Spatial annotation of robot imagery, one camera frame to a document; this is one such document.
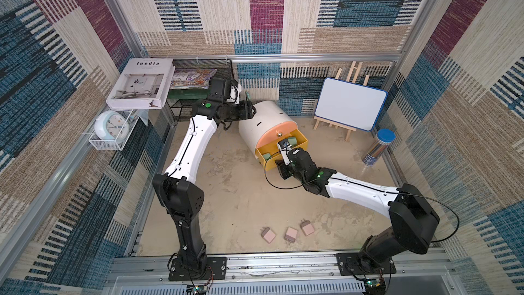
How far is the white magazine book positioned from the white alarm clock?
55 millimetres

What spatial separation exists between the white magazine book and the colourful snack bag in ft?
0.10

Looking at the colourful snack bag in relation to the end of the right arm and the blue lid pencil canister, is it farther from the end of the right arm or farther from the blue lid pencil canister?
the blue lid pencil canister

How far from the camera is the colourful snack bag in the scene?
828mm

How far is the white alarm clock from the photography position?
631 millimetres

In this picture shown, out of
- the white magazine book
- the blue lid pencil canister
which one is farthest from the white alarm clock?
the blue lid pencil canister

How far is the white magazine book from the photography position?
71 centimetres
